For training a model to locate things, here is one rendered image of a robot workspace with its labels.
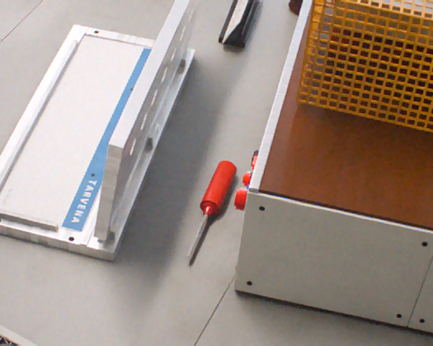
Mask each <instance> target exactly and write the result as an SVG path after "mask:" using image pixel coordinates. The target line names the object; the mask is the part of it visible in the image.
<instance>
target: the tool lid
mask: <svg viewBox="0 0 433 346"><path fill-rule="evenodd" d="M199 2H200V0H176V1H175V2H174V4H173V6H172V9H171V11H170V12H169V14H168V16H167V19H166V21H165V23H164V24H163V27H162V30H161V32H160V35H159V37H158V40H157V41H156V43H155V45H154V47H153V50H152V52H151V54H150V56H149V58H148V60H147V62H146V64H145V66H144V69H143V71H142V73H141V75H140V77H139V80H138V82H137V84H136V85H135V87H134V90H133V92H132V94H131V96H130V99H129V101H128V103H127V105H126V107H125V110H124V112H123V114H122V116H121V118H120V120H119V122H118V124H117V126H116V128H115V131H114V133H113V135H112V137H111V140H110V141H109V144H108V149H107V154H106V162H105V167H104V172H103V182H102V187H101V195H100V200H99V205H98V209H97V215H96V224H95V228H94V232H93V237H95V238H98V239H102V240H104V241H107V238H108V236H109V234H110V230H111V225H112V223H113V221H114V219H115V215H116V213H118V212H119V209H120V205H121V204H122V202H123V199H124V198H125V192H126V190H127V189H128V186H129V183H130V181H131V179H132V176H133V174H134V171H135V169H136V166H137V165H138V162H139V159H140V157H141V155H142V152H143V151H144V148H145V146H146V143H147V141H148V138H149V135H150V132H151V129H152V127H153V124H154V122H155V121H156V120H157V117H158V114H159V112H160V110H161V108H162V105H163V103H164V101H165V99H166V97H167V93H168V91H169V88H170V85H171V83H172V79H173V78H174V75H175V73H176V71H177V69H178V66H179V64H180V61H181V59H182V55H183V52H184V51H185V49H186V46H187V45H188V43H189V41H190V39H191V33H192V30H193V26H194V22H195V17H196V13H197V9H198V6H199Z"/></svg>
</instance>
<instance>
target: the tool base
mask: <svg viewBox="0 0 433 346"><path fill-rule="evenodd" d="M94 30H99V33H98V34H95V33H94ZM86 36H90V37H94V38H98V39H101V40H113V41H115V42H120V43H124V44H131V45H134V46H136V45H138V46H143V47H146V48H150V49H153V47H154V45H155V43H156V40H149V39H145V38H140V37H137V36H133V35H126V34H123V35H122V34H119V33H115V32H110V31H106V30H100V29H92V28H89V27H85V26H77V25H74V26H73V28H72V29H71V31H70V33H69V35H68V37H67V39H66V40H65V41H64V43H63V45H62V47H61V48H60V50H59V52H58V53H57V55H56V57H55V58H54V60H53V62H52V63H51V64H50V68H49V71H48V72H47V73H46V75H45V77H44V79H43V80H42V82H41V83H40V85H39V87H38V89H37V90H36V92H35V94H34V95H33V97H32V99H31V102H30V104H29V105H28V106H27V108H26V111H25V113H24V114H23V116H22V117H21V119H20V121H19V123H18V124H17V125H16V129H15V130H14V132H13V134H12V136H11V137H10V139H9V141H8V143H7V145H6V146H5V148H4V150H3V152H2V155H1V156H0V174H1V172H2V170H3V168H4V166H5V165H6V163H7V160H8V158H9V157H10V156H11V154H12V151H13V150H14V148H15V145H16V144H17V142H18V140H19V138H20V136H21V135H22V133H23V131H24V129H25V128H26V126H27V123H28V122H29V120H30V118H31V116H32V115H33V113H34V111H35V108H36V107H37V105H38V104H39V102H40V100H41V98H42V97H43V95H44V93H45V90H46V88H47V86H48V85H49V83H50V81H51V79H52V78H53V76H54V75H55V73H56V72H57V70H58V68H59V65H60V64H61V63H62V61H63V59H64V57H65V55H66V53H67V51H68V49H69V47H70V45H71V43H72V42H73V40H78V48H77V50H76V51H75V53H74V54H73V56H72V58H71V60H70V62H69V63H68V66H69V65H70V63H71V62H72V60H73V57H74V56H75V54H76V53H77V51H78V49H79V48H80V46H81V44H82V42H83V40H84V39H85V37H86ZM194 61H195V50H193V49H187V48H186V49H185V51H184V52H183V55H182V59H181V61H180V64H179V66H178V69H177V71H176V73H175V75H174V78H173V79H172V83H171V85H170V88H169V91H168V93H167V97H166V99H165V101H164V103H163V105H162V108H161V110H160V112H159V114H158V117H157V120H156V121H155V122H154V124H153V127H152V129H151V132H150V135H149V138H148V141H147V143H146V146H145V148H144V151H143V152H142V155H141V157H140V159H139V162H138V165H137V166H136V169H135V171H134V174H133V176H132V179H131V181H130V183H129V186H128V189H127V190H126V192H125V198H124V199H123V202H122V204H121V205H120V209H119V212H118V213H116V215H115V219H114V221H113V223H112V225H111V230H110V234H109V236H108V238H107V241H104V240H102V239H98V238H95V237H93V232H94V228H95V224H96V215H97V209H98V205H99V200H100V195H101V192H100V194H99V195H98V197H97V199H96V202H95V204H94V206H93V209H92V211H91V213H90V216H89V219H88V222H87V224H86V226H85V228H84V230H83V231H81V232H76V231H70V230H67V229H63V228H60V227H59V229H58V230H57V232H56V231H50V230H46V229H43V228H38V227H33V226H29V225H26V224H23V223H19V222H14V221H10V220H6V219H3V218H0V219H1V222H0V234H3V235H7V236H12V237H16V238H19V239H22V240H26V241H32V242H35V243H40V244H42V245H48V246H53V247H55V248H59V249H63V250H68V251H72V252H76V253H79V254H83V255H89V256H92V257H97V258H99V259H103V260H109V261H113V262H114V261H115V258H116V254H117V252H118V249H119V248H120V244H121V242H122V240H123V237H124V235H125V233H126V230H127V228H128V225H129V220H130V218H131V216H132V213H133V211H134V208H135V205H136V203H137V202H138V200H139V196H140V194H141V192H142V189H143V187H144V184H145V181H146V179H147V177H148V173H149V172H150V169H151V167H152V164H153V159H154V157H155V155H156V152H157V150H158V148H159V145H160V143H161V141H162V137H163V135H164V133H165V131H166V128H167V125H168V123H169V120H170V118H171V116H172V112H173V111H174V108H175V106H176V103H177V101H178V99H179V97H180V94H181V91H182V89H183V87H184V85H185V82H186V79H187V77H188V74H189V72H190V70H191V67H192V65H193V62H194ZM68 66H67V67H66V69H65V71H64V72H63V74H62V76H61V78H60V79H59V83H60V81H61V79H62V77H63V75H64V74H65V72H66V71H67V69H68ZM59 83H58V84H59ZM57 86H58V85H57ZM56 90H57V87H56V88H55V89H54V92H53V94H54V93H55V92H56ZM53 94H52V95H51V97H50V98H49V100H48V102H47V104H46V106H45V107H44V109H43V111H42V113H41V115H40V118H41V116H42V114H43V113H44V111H45V109H46V107H47V105H48V104H49V102H50V100H51V98H52V96H53ZM38 123H39V119H38V121H37V123H36V124H35V127H34V128H33V130H32V132H31V134H30V136H29V138H28V139H27V141H26V144H27V143H28V141H29V139H30V137H31V135H32V134H33V132H34V130H35V128H36V126H37V124H38ZM26 144H25V146H26ZM25 146H24V147H23V148H22V150H21V153H20V155H19V157H18V158H17V159H16V162H15V164H14V166H15V165H16V164H17V162H18V160H19V158H20V156H21V154H22V153H23V151H24V149H25ZM14 166H13V168H12V170H11V172H10V174H9V175H8V177H7V179H6V181H5V183H4V185H5V184H6V183H7V181H8V179H9V177H10V175H11V173H12V172H13V170H14ZM3 189H4V186H3V187H2V189H1V191H0V194H1V193H2V191H3ZM71 236H72V237H74V238H75V241H72V242H71V241H69V240H68V238H69V237H71Z"/></svg>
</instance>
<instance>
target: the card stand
mask: <svg viewBox="0 0 433 346"><path fill-rule="evenodd" d="M237 4H238V0H233V3H232V5H231V7H230V9H229V12H228V15H227V17H226V19H225V22H224V25H223V28H222V30H221V31H220V34H219V38H218V43H220V44H222V41H223V39H224V35H225V33H226V31H227V29H228V25H229V22H230V21H231V18H232V17H233V13H234V11H235V8H236V6H237ZM259 6H260V1H257V0H247V5H246V8H245V11H244V13H243V15H242V19H241V20H240V23H239V24H238V26H237V27H236V29H235V30H234V31H233V32H232V33H231V34H230V36H229V37H228V38H227V39H226V40H225V41H224V44H227V45H232V46H236V47H240V48H245V46H246V44H247V40H248V37H249V35H250V30H251V28H252V24H253V22H254V19H255V17H256V14H257V11H258V8H259Z"/></svg>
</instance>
